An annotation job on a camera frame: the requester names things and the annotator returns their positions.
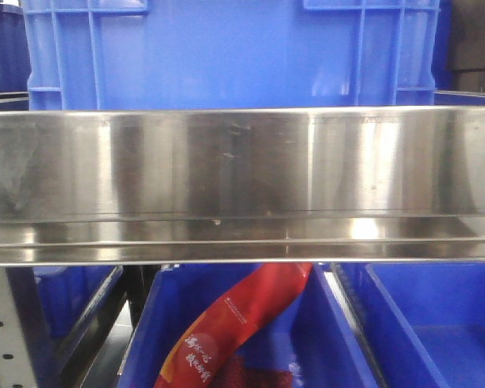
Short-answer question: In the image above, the middle blue bin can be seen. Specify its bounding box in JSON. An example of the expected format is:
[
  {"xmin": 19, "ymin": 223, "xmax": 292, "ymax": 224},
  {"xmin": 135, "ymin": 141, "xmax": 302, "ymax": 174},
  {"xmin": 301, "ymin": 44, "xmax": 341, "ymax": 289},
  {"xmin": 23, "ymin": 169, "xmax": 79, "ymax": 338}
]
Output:
[{"xmin": 117, "ymin": 264, "xmax": 377, "ymax": 387}]

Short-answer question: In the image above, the blue bin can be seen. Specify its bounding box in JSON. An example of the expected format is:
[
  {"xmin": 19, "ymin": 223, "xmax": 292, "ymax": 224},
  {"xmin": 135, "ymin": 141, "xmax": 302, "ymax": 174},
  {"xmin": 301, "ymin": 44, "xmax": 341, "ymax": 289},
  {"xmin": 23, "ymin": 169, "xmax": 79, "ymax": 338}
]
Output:
[
  {"xmin": 117, "ymin": 264, "xmax": 377, "ymax": 387},
  {"xmin": 334, "ymin": 263, "xmax": 485, "ymax": 387},
  {"xmin": 33, "ymin": 265, "xmax": 123, "ymax": 369}
]

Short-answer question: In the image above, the left blue bin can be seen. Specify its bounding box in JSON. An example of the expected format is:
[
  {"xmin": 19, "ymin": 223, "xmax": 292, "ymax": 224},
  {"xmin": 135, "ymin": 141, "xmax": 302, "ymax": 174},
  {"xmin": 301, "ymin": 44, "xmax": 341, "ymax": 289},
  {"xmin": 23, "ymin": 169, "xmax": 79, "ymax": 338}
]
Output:
[{"xmin": 33, "ymin": 265, "xmax": 123, "ymax": 369}]

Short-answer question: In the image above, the right blue bin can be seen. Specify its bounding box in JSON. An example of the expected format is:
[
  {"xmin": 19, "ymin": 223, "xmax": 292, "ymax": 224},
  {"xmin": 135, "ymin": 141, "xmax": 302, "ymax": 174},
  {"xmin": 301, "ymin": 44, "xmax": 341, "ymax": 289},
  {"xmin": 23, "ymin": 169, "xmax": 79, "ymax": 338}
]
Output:
[{"xmin": 334, "ymin": 263, "xmax": 485, "ymax": 387}]

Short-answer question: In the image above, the red snack bag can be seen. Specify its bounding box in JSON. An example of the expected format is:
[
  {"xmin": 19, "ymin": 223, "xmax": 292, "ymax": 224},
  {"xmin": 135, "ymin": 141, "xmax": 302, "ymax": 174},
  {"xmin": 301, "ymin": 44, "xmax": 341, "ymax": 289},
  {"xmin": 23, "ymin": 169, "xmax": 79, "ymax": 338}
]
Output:
[{"xmin": 154, "ymin": 263, "xmax": 313, "ymax": 387}]

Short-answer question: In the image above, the large blue plastic crate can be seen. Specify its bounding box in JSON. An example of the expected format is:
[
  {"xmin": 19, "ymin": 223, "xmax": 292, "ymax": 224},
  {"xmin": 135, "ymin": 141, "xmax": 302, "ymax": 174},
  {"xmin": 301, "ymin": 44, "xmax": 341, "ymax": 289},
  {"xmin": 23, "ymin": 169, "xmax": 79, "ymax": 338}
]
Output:
[{"xmin": 22, "ymin": 1, "xmax": 440, "ymax": 110}]

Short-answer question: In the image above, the dark blue crate far left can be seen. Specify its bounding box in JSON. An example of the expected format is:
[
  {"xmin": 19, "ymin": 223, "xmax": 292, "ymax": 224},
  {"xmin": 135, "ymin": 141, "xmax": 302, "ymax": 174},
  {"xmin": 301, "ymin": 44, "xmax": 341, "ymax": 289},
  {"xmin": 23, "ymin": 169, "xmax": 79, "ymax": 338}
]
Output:
[{"xmin": 0, "ymin": 1, "xmax": 31, "ymax": 94}]

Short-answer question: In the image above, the white perforated shelf upright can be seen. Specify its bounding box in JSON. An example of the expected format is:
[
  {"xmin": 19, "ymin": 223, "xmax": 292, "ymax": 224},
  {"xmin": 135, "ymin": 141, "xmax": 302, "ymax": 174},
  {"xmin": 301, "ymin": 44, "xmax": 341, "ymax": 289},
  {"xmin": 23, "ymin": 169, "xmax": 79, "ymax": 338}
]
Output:
[{"xmin": 0, "ymin": 268, "xmax": 37, "ymax": 387}]

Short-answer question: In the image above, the stainless steel conveyor rail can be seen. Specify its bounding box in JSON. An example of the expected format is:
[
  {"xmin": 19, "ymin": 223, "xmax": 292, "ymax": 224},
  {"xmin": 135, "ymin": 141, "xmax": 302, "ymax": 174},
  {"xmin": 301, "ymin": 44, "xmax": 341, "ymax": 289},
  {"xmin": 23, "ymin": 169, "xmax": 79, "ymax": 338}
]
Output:
[{"xmin": 0, "ymin": 106, "xmax": 485, "ymax": 267}]

